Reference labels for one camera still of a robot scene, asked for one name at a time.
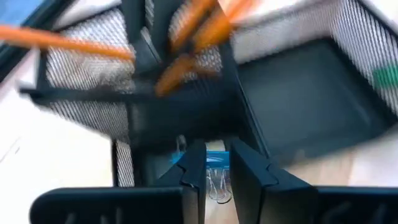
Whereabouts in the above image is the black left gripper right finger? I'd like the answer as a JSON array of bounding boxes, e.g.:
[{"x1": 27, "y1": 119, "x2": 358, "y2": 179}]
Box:
[{"x1": 229, "y1": 138, "x2": 318, "y2": 224}]

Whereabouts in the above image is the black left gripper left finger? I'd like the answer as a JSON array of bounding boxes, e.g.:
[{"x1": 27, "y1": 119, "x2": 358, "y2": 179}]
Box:
[{"x1": 157, "y1": 139, "x2": 208, "y2": 224}]

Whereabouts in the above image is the black mesh desk organizer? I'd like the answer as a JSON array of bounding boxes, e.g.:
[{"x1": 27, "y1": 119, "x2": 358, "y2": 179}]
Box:
[{"x1": 18, "y1": 0, "x2": 398, "y2": 187}]

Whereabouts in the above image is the orange pencil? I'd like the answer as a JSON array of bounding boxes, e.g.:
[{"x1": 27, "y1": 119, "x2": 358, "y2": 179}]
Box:
[
  {"x1": 0, "y1": 24, "x2": 136, "y2": 62},
  {"x1": 192, "y1": 0, "x2": 261, "y2": 52},
  {"x1": 154, "y1": 0, "x2": 218, "y2": 96}
]

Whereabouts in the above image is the small green stapler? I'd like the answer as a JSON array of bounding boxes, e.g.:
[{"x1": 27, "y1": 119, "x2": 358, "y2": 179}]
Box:
[{"x1": 371, "y1": 65, "x2": 398, "y2": 90}]

